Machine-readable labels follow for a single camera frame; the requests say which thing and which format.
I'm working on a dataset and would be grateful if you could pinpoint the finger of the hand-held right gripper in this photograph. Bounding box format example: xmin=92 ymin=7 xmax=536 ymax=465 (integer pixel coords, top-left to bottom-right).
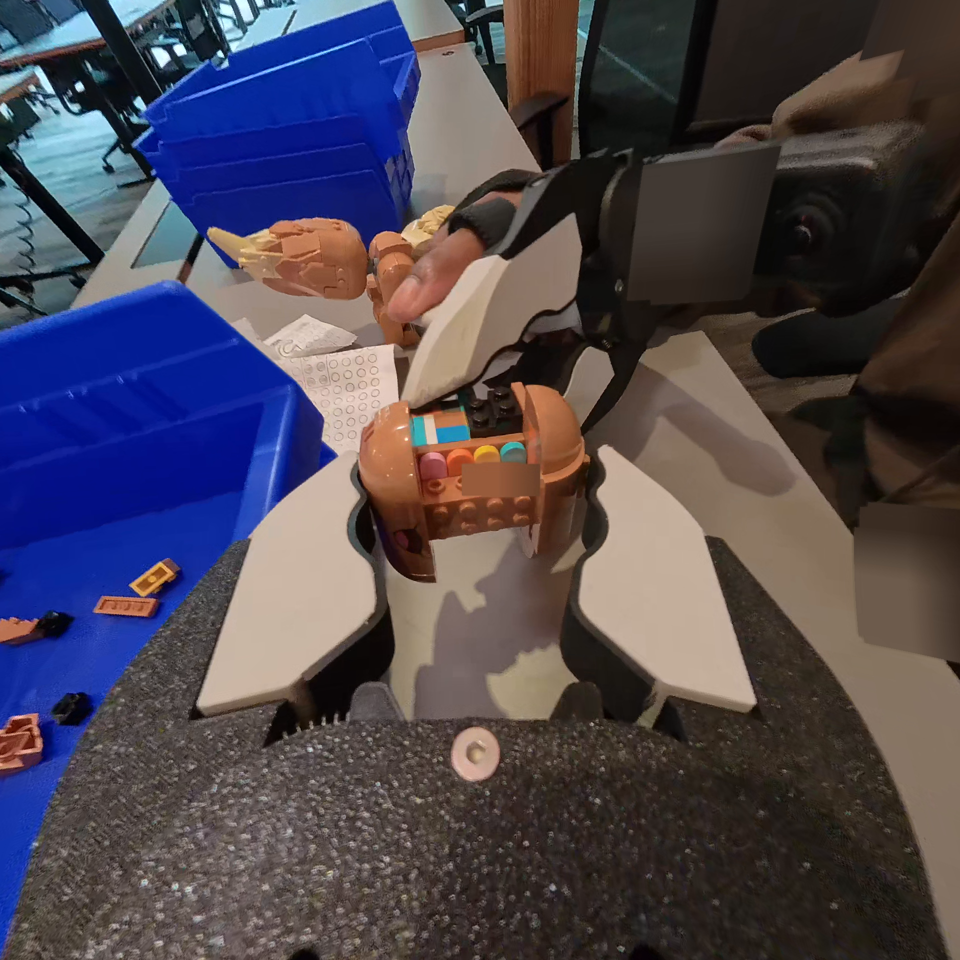
xmin=561 ymin=339 xmax=640 ymax=438
xmin=401 ymin=212 xmax=586 ymax=411

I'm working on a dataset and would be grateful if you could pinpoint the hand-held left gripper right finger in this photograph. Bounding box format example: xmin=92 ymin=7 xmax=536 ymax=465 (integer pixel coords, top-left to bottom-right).
xmin=573 ymin=444 xmax=759 ymax=712

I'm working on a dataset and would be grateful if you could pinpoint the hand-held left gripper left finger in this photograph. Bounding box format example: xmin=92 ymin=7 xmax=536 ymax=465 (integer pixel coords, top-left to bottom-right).
xmin=195 ymin=453 xmax=384 ymax=717

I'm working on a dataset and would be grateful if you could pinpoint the yellow toy brick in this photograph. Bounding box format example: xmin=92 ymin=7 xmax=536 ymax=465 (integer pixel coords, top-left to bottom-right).
xmin=129 ymin=557 xmax=183 ymax=599

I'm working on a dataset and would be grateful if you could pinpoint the colourful toy brick model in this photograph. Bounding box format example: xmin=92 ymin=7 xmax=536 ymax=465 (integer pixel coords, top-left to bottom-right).
xmin=358 ymin=382 xmax=588 ymax=585

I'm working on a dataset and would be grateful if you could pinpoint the blue plastic bin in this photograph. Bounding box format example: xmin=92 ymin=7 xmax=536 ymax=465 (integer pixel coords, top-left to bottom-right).
xmin=0 ymin=281 xmax=339 ymax=849

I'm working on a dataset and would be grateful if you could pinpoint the person's right hand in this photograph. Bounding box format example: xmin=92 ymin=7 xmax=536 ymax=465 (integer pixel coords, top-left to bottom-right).
xmin=386 ymin=221 xmax=489 ymax=322

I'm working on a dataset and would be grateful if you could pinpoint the black office chair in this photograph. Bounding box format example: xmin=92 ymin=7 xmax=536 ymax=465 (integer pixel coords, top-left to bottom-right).
xmin=510 ymin=0 xmax=710 ymax=162

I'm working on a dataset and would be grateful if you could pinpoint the black framed grey panel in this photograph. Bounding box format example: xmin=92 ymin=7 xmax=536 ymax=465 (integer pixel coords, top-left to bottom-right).
xmin=693 ymin=0 xmax=882 ymax=140

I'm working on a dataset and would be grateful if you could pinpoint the stack of blue bins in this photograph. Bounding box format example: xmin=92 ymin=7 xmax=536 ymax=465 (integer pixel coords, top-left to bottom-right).
xmin=135 ymin=0 xmax=423 ymax=267

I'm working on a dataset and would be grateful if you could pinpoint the person's brown hooded top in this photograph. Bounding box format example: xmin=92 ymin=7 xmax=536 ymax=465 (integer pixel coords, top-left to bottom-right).
xmin=855 ymin=187 xmax=960 ymax=511

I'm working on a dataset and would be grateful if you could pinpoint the black light stand pole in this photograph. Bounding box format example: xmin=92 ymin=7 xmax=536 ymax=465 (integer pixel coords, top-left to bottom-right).
xmin=78 ymin=0 xmax=165 ymax=99

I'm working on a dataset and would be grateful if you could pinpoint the long wooden desk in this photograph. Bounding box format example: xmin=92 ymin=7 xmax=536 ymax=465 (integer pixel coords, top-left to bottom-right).
xmin=0 ymin=0 xmax=177 ymax=72

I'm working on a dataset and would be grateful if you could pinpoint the wooden post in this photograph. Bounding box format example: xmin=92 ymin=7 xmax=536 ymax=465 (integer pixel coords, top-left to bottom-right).
xmin=504 ymin=0 xmax=580 ymax=170

